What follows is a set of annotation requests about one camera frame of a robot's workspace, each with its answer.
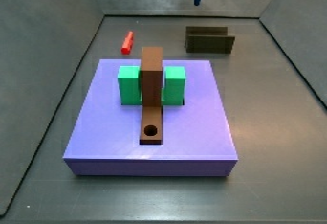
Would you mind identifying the brown L-shaped bracket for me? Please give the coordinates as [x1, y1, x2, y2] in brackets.
[139, 47, 165, 145]

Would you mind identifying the black angle fixture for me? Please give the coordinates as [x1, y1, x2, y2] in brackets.
[186, 26, 235, 54]

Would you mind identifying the red peg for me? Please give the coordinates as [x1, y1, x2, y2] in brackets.
[122, 31, 134, 55]

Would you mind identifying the right green block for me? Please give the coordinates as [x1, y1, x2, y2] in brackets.
[163, 66, 187, 106]

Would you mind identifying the green block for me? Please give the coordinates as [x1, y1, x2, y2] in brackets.
[118, 66, 141, 105]
[163, 66, 187, 106]

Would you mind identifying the left green block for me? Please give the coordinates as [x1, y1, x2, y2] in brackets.
[118, 66, 141, 105]

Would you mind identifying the purple base block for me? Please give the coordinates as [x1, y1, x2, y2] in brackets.
[63, 59, 238, 176]

